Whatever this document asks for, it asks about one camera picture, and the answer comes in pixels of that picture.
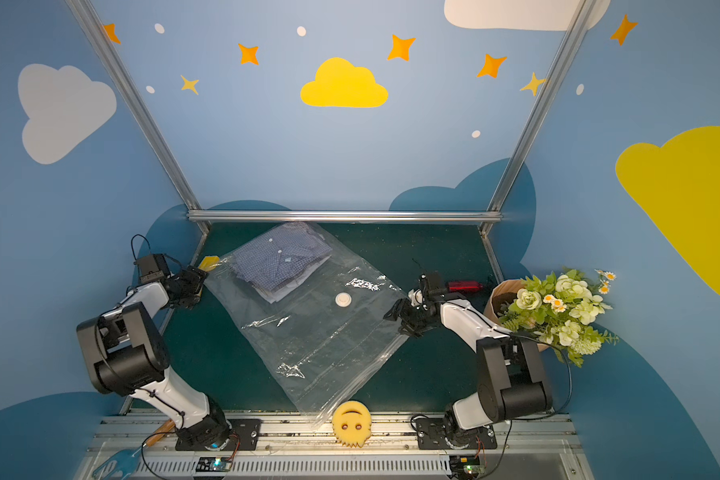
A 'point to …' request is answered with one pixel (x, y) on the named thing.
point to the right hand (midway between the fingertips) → (395, 318)
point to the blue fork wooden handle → (127, 460)
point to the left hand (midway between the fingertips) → (210, 276)
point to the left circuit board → (214, 464)
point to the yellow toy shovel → (209, 263)
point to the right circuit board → (465, 467)
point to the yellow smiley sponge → (352, 422)
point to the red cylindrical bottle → (464, 286)
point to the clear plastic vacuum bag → (310, 310)
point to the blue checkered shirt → (274, 260)
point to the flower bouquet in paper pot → (557, 310)
